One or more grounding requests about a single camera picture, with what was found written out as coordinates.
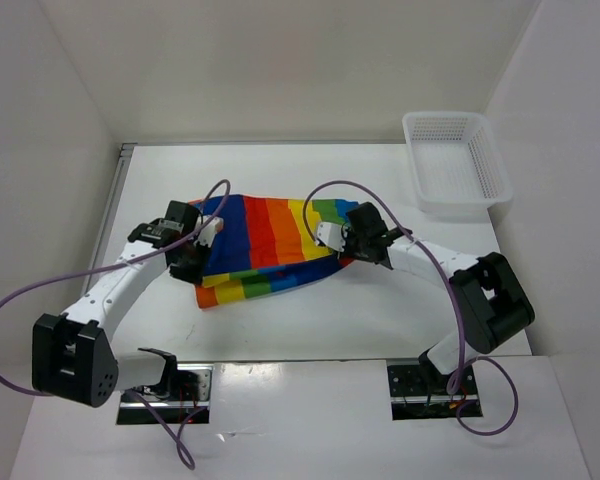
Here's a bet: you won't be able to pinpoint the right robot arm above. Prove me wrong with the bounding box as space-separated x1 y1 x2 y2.
316 202 535 393

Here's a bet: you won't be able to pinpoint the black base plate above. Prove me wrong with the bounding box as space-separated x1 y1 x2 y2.
386 359 483 421
116 363 214 426

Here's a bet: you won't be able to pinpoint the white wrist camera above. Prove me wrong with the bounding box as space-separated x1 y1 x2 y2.
194 216 224 248
314 222 349 253

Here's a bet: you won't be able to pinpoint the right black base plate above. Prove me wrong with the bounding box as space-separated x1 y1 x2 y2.
386 359 483 421

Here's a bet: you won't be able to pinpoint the white plastic basket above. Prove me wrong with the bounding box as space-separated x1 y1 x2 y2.
402 111 513 216

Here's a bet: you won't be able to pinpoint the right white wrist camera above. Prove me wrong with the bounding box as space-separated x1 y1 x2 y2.
314 222 349 253

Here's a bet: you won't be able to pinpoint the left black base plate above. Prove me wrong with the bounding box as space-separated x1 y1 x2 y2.
116 363 214 426

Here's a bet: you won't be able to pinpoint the rainbow striped shorts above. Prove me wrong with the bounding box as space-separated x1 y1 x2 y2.
195 194 358 309

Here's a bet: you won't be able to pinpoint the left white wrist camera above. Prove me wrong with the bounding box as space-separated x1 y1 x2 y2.
194 216 224 248

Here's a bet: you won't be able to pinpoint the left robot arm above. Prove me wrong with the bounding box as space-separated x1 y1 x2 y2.
32 201 224 408

